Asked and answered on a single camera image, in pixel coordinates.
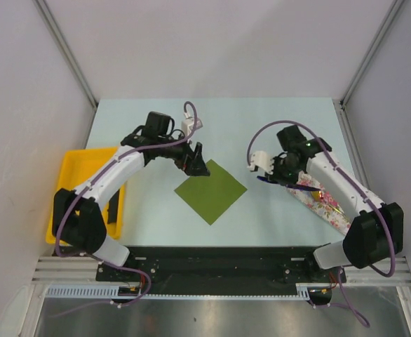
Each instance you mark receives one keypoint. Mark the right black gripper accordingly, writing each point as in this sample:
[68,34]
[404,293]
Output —
[275,175]

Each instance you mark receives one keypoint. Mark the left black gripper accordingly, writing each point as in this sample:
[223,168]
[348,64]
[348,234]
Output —
[191,163]

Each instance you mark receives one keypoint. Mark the iridescent blue knife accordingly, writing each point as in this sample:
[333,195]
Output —
[289,185]

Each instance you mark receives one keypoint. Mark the green paper napkin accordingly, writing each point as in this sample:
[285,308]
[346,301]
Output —
[211,196]

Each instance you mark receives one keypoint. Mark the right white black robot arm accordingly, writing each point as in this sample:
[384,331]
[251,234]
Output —
[376,229]

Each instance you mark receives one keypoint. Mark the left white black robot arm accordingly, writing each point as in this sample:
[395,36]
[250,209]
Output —
[77,213]

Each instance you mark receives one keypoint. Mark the floral patterned tray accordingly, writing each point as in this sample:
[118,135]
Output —
[339,221]

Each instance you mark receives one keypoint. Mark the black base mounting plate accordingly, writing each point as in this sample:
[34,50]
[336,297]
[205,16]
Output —
[206,268]

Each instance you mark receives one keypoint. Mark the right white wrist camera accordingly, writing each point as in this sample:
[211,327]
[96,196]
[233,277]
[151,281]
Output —
[261,160]

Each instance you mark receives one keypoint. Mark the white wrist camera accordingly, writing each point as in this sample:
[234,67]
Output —
[189,124]
[261,160]

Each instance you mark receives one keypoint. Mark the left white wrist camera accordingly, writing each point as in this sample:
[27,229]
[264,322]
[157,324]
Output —
[189,124]

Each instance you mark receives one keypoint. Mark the right aluminium corner post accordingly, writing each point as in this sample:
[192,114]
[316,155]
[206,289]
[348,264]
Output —
[383,30]

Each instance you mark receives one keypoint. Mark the aluminium corner post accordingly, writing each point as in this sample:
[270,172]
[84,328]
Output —
[65,50]
[383,30]

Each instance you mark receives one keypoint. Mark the white slotted cable duct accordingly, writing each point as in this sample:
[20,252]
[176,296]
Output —
[177,292]

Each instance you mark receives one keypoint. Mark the aluminium frame rail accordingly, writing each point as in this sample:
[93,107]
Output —
[69,301]

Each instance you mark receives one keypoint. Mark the left aluminium corner post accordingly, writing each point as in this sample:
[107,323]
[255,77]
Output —
[65,50]

